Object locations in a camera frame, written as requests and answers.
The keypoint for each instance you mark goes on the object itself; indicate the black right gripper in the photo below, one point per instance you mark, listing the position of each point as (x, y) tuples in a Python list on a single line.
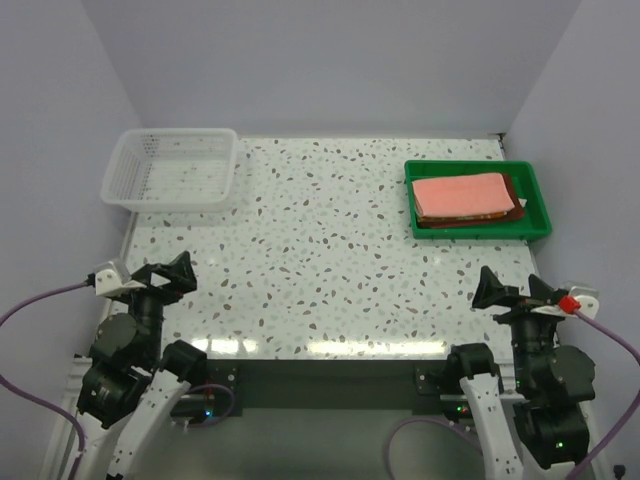
[(490, 290)]

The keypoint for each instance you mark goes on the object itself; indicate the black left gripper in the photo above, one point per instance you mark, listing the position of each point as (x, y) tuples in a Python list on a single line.
[(178, 272)]

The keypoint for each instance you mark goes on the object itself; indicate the brown towel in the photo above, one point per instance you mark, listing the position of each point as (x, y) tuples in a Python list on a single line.
[(515, 210)]

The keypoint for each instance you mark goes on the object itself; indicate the peach pink towel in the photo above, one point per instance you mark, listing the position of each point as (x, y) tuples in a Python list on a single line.
[(462, 196)]

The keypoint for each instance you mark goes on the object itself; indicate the orange patterned cream towel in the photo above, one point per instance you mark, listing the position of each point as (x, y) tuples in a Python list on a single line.
[(467, 218)]

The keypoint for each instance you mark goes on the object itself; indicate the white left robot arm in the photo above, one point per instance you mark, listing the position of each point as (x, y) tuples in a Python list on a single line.
[(133, 381)]

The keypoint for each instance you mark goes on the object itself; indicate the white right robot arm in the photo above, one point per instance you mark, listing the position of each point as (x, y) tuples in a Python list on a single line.
[(548, 432)]

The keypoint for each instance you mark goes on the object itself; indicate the green plastic tray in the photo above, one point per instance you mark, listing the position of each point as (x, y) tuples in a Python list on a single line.
[(532, 224)]

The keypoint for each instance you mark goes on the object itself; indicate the white plastic laundry basket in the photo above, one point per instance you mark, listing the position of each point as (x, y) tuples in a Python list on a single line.
[(171, 170)]

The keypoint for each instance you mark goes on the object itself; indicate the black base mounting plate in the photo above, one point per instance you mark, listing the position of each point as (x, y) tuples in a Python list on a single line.
[(418, 386)]

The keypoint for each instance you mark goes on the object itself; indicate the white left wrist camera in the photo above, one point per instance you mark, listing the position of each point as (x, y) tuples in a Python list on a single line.
[(112, 279)]

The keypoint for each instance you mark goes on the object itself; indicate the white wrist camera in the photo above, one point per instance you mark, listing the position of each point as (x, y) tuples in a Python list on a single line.
[(581, 298), (112, 279)]

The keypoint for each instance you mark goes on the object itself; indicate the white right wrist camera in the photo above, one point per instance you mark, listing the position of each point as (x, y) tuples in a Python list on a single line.
[(581, 298)]

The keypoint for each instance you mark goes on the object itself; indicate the aluminium rail frame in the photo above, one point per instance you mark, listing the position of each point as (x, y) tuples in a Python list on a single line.
[(211, 402)]

